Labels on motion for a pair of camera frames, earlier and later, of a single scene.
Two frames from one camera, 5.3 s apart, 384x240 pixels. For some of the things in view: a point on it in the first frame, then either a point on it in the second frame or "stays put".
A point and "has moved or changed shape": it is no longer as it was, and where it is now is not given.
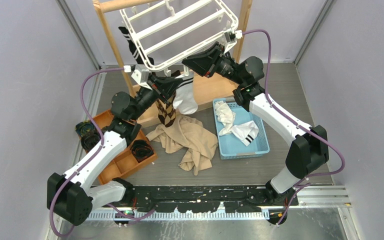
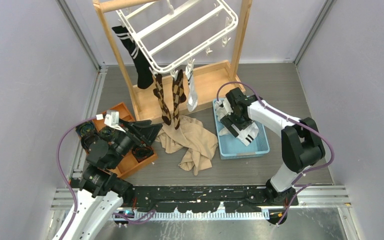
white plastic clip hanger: x=164 y=32 stays put
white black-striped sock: x=246 y=132 stays put
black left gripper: x=165 y=86 -> x=144 y=128
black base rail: x=197 y=198 stays put
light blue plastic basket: x=230 y=146 stays put
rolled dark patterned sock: x=84 y=127 stays put
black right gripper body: x=226 y=68 -> x=240 y=122
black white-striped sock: x=132 y=44 has moved or changed shape
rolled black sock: x=141 y=150 stays put
